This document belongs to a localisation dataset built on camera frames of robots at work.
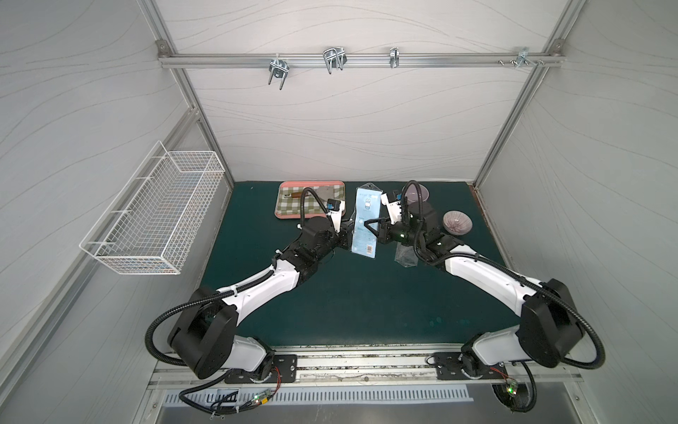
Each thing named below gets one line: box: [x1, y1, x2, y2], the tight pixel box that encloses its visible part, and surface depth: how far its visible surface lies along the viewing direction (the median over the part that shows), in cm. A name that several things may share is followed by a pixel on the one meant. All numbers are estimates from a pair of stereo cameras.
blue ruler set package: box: [351, 181, 384, 259], surface depth 80 cm
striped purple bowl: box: [442, 209, 474, 236], surface depth 106 cm
